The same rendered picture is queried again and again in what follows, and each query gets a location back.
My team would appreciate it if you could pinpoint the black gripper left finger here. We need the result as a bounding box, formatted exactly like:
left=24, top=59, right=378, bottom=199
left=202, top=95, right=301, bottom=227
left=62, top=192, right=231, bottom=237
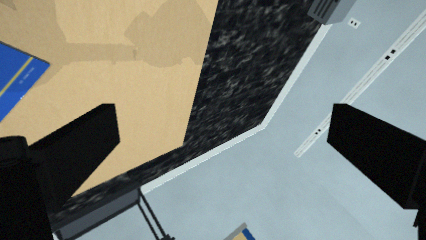
left=0, top=103, right=120, bottom=240

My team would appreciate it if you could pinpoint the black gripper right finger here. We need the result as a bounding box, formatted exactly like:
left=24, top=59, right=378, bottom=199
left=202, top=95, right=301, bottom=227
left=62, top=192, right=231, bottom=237
left=327, top=103, right=426, bottom=240

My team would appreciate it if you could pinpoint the blue notebook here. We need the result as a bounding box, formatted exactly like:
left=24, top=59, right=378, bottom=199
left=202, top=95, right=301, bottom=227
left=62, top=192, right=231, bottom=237
left=0, top=41, right=50, bottom=122

